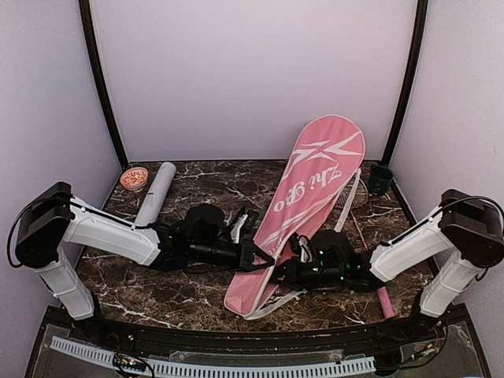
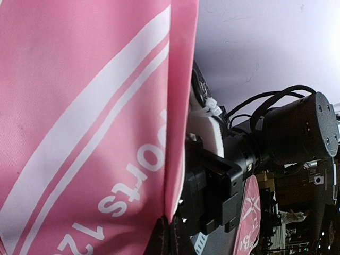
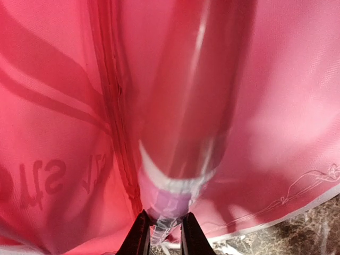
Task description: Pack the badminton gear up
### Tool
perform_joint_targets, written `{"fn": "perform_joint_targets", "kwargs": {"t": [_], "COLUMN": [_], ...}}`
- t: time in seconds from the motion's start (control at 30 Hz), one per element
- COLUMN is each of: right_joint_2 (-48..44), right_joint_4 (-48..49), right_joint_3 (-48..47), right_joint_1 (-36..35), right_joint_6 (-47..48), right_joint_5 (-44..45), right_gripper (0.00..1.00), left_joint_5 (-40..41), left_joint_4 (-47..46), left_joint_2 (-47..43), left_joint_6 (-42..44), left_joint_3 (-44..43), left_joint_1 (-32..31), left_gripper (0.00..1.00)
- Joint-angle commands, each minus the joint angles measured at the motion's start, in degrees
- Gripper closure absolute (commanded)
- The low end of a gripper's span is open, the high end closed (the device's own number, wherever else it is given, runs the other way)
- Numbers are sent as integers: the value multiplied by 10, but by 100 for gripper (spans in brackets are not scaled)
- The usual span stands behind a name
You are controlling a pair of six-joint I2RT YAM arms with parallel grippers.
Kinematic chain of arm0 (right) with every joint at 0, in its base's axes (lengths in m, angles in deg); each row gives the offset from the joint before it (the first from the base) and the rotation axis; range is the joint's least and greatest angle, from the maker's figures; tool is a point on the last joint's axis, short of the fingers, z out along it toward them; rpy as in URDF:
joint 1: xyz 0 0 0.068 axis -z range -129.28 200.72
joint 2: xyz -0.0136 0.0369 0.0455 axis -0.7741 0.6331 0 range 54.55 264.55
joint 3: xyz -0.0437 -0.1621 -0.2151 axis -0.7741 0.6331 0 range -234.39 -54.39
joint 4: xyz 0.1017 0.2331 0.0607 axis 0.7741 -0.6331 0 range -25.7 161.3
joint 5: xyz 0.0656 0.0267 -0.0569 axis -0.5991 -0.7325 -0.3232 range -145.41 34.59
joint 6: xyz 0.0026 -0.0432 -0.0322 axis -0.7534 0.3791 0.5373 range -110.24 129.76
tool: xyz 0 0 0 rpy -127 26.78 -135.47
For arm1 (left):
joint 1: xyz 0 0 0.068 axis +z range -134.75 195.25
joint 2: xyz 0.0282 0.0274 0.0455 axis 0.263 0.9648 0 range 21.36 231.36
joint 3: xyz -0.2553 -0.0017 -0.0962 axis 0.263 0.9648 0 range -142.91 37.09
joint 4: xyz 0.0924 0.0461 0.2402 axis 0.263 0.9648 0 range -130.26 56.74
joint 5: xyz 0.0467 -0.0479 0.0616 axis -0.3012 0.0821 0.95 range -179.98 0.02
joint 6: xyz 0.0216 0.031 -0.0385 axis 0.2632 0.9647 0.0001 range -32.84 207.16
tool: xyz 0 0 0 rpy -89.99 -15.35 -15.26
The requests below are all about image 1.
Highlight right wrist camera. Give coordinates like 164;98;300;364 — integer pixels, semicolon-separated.
289;232;314;263

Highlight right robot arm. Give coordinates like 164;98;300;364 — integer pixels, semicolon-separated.
272;189;503;342

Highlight black frame post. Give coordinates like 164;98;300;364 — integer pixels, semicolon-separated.
381;0;428;166
78;0;129;170

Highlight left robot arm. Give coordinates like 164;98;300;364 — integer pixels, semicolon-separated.
6;181;276;343

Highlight white slotted cable duct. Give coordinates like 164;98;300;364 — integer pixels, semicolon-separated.
50;336;376;377

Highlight left black frame post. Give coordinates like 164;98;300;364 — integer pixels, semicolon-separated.
78;0;129;170

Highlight white shuttlecock tube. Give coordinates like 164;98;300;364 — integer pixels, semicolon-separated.
135;162;176;226

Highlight right black frame post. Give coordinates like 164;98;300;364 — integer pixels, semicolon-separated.
381;0;428;166

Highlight dark green cup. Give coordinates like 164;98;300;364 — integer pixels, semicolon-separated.
368;165;394;197

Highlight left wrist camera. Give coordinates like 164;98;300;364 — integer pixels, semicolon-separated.
228;206;259;243

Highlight red patterned bowl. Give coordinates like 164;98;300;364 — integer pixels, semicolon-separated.
120;167;149;192

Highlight pink racket cover bag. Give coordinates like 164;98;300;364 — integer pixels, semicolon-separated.
224;114;365;321

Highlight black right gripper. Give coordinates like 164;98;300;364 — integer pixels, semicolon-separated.
267;254;347;291

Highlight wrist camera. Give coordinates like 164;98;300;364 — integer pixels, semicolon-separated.
228;206;259;243
289;232;314;263

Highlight black front rail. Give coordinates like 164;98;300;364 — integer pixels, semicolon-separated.
41;306;447;356

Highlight pink badminton racket right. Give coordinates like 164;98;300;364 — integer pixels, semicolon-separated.
334;168;395;320

